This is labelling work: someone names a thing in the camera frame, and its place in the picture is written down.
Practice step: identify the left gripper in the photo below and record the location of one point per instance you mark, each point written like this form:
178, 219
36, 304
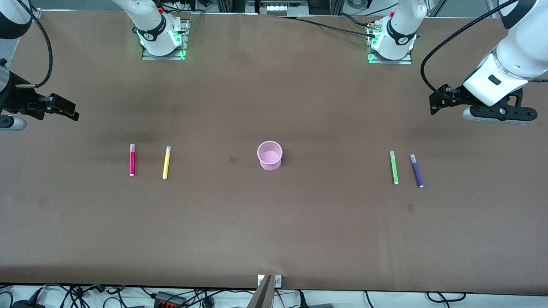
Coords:
454, 96

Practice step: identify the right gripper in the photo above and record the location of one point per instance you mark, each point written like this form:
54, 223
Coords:
17, 97

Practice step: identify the purple marker pen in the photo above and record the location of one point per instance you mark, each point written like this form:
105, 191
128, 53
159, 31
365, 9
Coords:
417, 172

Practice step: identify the magenta marker pen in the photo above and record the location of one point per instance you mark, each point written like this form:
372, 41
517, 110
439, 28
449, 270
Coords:
132, 162

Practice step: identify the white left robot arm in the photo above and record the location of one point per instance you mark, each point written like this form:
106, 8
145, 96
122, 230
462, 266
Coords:
522, 47

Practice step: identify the green marker pen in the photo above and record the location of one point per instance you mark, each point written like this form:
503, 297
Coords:
394, 169

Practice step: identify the yellow marker pen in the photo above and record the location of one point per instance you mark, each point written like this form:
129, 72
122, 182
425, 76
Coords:
166, 164

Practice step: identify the pink plastic cup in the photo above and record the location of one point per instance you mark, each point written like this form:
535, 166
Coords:
269, 159

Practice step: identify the grey connector box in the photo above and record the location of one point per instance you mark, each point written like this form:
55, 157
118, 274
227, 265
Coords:
278, 7

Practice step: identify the black power adapter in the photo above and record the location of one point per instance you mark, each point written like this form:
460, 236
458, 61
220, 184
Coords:
28, 304

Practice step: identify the black orange power strip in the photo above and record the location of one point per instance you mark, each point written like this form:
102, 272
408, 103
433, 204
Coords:
169, 299

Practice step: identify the slanted grey beam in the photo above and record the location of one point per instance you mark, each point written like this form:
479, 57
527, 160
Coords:
262, 297

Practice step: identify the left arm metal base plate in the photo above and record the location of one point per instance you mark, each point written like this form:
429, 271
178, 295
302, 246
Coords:
407, 60

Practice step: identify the metal table corner bracket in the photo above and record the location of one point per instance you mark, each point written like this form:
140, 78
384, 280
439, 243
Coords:
37, 13

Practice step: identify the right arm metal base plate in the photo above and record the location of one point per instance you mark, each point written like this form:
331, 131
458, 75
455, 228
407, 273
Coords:
182, 42

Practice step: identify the small white bracket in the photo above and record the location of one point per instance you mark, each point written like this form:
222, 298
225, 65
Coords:
278, 280
260, 280

